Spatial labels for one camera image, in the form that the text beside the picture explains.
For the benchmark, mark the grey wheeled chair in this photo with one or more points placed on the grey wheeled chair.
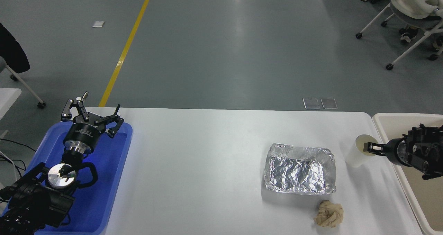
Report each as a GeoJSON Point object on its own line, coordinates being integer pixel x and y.
{"type": "Point", "coordinates": [24, 84]}

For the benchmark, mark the clear floor plate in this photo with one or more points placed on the clear floor plate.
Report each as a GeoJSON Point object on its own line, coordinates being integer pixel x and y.
{"type": "Point", "coordinates": [328, 102]}
{"type": "Point", "coordinates": [311, 103]}

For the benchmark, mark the blue plastic tray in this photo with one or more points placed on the blue plastic tray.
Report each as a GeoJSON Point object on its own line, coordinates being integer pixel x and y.
{"type": "Point", "coordinates": [100, 179]}

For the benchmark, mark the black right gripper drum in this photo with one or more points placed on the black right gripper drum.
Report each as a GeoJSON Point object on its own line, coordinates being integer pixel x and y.
{"type": "Point", "coordinates": [391, 151]}

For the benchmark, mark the silver foil tray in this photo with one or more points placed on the silver foil tray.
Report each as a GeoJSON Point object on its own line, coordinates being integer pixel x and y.
{"type": "Point", "coordinates": [297, 171]}

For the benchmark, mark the white wheeled office chair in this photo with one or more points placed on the white wheeled office chair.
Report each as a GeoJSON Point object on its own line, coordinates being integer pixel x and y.
{"type": "Point", "coordinates": [412, 6]}

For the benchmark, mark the small white side table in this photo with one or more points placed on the small white side table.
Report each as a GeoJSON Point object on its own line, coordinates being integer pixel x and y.
{"type": "Point", "coordinates": [7, 100]}

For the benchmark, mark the large pale bin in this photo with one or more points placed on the large pale bin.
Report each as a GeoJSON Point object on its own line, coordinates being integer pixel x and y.
{"type": "Point", "coordinates": [425, 200]}

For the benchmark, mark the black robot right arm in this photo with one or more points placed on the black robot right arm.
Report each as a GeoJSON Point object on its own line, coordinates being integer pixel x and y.
{"type": "Point", "coordinates": [422, 152]}

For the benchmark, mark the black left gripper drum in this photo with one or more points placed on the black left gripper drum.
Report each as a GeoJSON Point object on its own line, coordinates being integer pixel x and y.
{"type": "Point", "coordinates": [82, 132]}

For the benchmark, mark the white paper cup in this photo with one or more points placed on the white paper cup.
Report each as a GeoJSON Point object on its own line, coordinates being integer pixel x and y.
{"type": "Point", "coordinates": [356, 155]}

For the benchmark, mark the crumpled tan paper ball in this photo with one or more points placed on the crumpled tan paper ball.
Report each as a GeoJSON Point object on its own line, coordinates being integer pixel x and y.
{"type": "Point", "coordinates": [328, 214]}

